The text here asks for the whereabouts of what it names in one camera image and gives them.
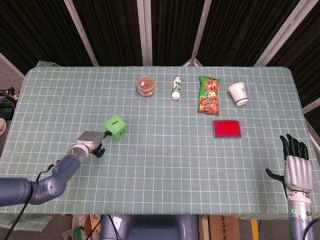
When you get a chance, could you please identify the black power strip with cables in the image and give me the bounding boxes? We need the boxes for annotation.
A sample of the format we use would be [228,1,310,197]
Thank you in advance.
[0,86,19,120]

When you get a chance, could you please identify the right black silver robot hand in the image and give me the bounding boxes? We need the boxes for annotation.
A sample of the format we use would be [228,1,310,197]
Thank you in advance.
[265,133,314,194]

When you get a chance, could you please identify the green snack bag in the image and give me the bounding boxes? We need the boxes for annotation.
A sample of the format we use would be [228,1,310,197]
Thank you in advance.
[197,75,223,117]

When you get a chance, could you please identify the white paper cup blue stripe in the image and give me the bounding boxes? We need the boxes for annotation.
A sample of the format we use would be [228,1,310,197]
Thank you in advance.
[226,81,249,107]

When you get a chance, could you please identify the colourful printed paper bag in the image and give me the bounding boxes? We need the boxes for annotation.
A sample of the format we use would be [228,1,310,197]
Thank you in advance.
[61,214,103,240]

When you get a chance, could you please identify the clear plastic jar brown snack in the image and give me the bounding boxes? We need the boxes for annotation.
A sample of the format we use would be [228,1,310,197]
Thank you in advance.
[136,74,156,97]

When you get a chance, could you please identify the green cube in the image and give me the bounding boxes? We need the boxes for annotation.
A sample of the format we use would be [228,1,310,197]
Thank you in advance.
[103,114,130,141]

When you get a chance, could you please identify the small white bottle green label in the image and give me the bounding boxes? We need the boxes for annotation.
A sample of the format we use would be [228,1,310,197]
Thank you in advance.
[171,76,183,101]

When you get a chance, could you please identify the red ink pad grey case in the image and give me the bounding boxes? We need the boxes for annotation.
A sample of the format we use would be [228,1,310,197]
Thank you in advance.
[212,119,243,139]

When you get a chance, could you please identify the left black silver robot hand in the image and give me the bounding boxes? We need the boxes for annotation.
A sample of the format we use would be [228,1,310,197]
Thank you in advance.
[74,130,112,159]

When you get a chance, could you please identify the brown cardboard box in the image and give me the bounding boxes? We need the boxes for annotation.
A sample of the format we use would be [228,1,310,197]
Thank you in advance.
[208,214,242,240]

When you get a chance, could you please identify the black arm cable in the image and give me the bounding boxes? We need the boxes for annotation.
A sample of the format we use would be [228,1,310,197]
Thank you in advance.
[0,161,61,240]

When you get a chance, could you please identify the white partition frame post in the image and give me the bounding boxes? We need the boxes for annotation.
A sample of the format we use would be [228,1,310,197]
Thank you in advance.
[254,0,310,67]
[136,0,154,67]
[63,0,100,67]
[181,0,214,67]

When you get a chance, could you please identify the green checkered tablecloth table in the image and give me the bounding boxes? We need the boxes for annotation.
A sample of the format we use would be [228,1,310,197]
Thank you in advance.
[0,60,320,232]

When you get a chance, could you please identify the blue-grey robot torso base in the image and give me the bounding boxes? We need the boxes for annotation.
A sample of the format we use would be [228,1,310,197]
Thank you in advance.
[99,214,200,240]

